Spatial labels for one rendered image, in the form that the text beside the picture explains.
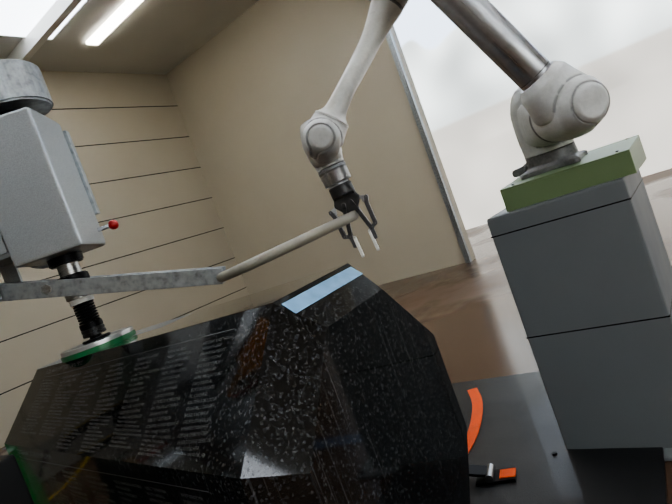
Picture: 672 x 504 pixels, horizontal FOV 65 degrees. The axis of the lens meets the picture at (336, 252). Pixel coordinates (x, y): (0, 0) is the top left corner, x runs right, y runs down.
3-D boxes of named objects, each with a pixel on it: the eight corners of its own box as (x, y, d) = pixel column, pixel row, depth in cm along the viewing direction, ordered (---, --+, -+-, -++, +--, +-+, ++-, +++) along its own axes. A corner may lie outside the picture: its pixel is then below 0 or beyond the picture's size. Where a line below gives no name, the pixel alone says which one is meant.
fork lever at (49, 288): (-27, 304, 148) (-28, 287, 148) (8, 297, 167) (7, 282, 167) (221, 285, 155) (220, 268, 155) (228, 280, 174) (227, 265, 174)
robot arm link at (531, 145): (560, 144, 176) (539, 81, 174) (589, 136, 158) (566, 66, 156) (515, 161, 176) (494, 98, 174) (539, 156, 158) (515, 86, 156)
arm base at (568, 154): (521, 175, 184) (516, 160, 183) (588, 153, 171) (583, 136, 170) (508, 184, 169) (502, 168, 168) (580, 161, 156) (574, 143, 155)
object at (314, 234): (208, 290, 140) (203, 280, 140) (227, 278, 189) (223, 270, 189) (372, 213, 145) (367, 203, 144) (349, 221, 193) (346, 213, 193)
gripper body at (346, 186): (352, 178, 165) (365, 205, 165) (328, 190, 166) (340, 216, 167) (350, 178, 157) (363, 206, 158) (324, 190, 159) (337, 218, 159)
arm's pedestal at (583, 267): (576, 391, 208) (510, 200, 204) (728, 377, 178) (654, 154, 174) (547, 462, 168) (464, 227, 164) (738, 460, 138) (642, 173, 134)
